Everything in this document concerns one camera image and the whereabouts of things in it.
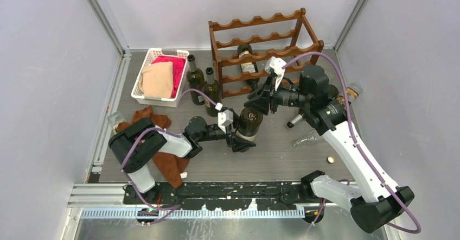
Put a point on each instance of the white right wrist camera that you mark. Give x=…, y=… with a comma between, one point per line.
x=276, y=66

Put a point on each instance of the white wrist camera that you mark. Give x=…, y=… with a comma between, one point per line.
x=225, y=118
x=276, y=66

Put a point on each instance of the clear bottle under towel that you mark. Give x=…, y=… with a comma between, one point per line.
x=114, y=120

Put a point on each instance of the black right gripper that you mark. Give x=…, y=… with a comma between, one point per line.
x=262, y=98

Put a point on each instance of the white plastic basket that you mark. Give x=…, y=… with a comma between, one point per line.
x=151, y=55

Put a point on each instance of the clear bottle brown label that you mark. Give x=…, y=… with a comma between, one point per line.
x=353, y=92

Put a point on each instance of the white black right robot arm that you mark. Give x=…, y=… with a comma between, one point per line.
x=376, y=199

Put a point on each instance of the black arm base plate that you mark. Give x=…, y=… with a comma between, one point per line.
x=229, y=196

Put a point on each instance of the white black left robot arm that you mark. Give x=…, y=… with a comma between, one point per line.
x=135, y=146

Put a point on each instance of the dark bottle white label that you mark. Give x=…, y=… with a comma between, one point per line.
x=250, y=67

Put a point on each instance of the dark lying wine bottle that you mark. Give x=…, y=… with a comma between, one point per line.
x=333, y=92

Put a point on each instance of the brown wooden wine rack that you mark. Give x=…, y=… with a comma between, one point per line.
x=291, y=50

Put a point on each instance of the pink folded cloth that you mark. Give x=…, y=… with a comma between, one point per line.
x=178, y=65

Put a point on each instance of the gold bottle cap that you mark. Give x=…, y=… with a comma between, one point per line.
x=330, y=159

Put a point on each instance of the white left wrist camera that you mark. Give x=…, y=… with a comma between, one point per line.
x=225, y=118

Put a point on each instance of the peach folded cloth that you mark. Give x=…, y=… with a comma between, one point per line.
x=157, y=80

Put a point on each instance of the clear lying bottle lower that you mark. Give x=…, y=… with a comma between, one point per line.
x=311, y=138

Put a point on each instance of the green bottle far left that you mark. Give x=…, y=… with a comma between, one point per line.
x=195, y=79

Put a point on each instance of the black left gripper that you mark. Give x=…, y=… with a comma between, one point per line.
x=236, y=143

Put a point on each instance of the brown towel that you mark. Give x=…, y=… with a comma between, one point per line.
x=169, y=165

